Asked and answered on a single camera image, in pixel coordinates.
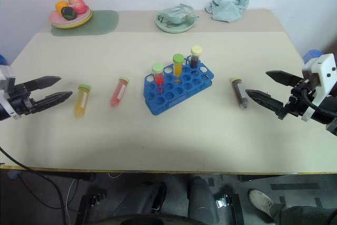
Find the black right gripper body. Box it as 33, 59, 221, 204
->
279, 79, 321, 120

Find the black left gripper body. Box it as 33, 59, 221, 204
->
7, 82, 37, 117

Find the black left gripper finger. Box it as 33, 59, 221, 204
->
33, 91, 73, 114
24, 75, 62, 93

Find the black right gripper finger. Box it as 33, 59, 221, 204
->
245, 89, 287, 119
265, 70, 301, 87

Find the brown liquid tube cream cap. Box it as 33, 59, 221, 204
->
230, 77, 250, 110
190, 45, 203, 69

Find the yellow liquid tube green cap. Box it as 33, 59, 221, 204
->
172, 54, 184, 83
73, 83, 92, 119

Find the red liquid tube green cap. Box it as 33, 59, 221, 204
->
110, 76, 131, 108
151, 62, 165, 94

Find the blue plastic test tube rack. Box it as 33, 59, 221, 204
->
143, 54, 215, 116

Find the yellow plate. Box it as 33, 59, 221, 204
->
51, 11, 94, 30

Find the pink plate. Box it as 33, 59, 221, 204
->
48, 8, 92, 26

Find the dark green toy fruit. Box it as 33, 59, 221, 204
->
61, 6, 77, 21

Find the orange toy fruit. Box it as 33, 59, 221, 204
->
55, 0, 70, 13

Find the green placemat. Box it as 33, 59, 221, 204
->
50, 9, 120, 37

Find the pink toy fruit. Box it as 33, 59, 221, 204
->
67, 0, 88, 15

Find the mint green towel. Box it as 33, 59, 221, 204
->
204, 0, 251, 23

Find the white shoe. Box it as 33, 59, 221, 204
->
248, 189, 277, 219

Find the pale green plate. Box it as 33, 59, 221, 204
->
155, 12, 197, 34

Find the black stand leg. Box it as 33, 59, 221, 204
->
214, 193, 245, 225
75, 194, 106, 225

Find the grey trouser leg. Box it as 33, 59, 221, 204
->
267, 202, 337, 225

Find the grey rounded leg shape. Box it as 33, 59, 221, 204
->
186, 175, 220, 225

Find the clear plastic bag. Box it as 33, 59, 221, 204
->
157, 3, 200, 28

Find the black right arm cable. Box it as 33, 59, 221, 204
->
302, 87, 337, 118

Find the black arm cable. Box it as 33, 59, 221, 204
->
302, 87, 337, 118
0, 145, 66, 225

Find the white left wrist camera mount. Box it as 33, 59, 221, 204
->
0, 64, 22, 120

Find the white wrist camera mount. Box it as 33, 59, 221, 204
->
0, 64, 22, 120
301, 53, 337, 122

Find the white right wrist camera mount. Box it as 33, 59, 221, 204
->
301, 53, 337, 122

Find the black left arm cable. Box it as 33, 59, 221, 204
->
0, 145, 66, 225

